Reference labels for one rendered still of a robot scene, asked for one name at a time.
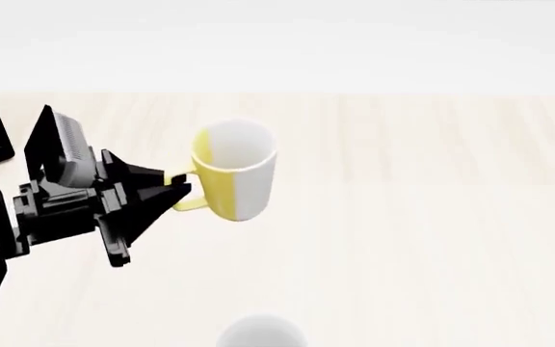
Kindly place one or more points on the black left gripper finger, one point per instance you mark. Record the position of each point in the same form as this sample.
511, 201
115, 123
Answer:
154, 206
140, 177

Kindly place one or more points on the yellow and white mug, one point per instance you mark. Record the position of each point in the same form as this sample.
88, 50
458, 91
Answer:
239, 173

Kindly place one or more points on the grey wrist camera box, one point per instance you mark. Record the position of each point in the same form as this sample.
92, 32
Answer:
68, 152

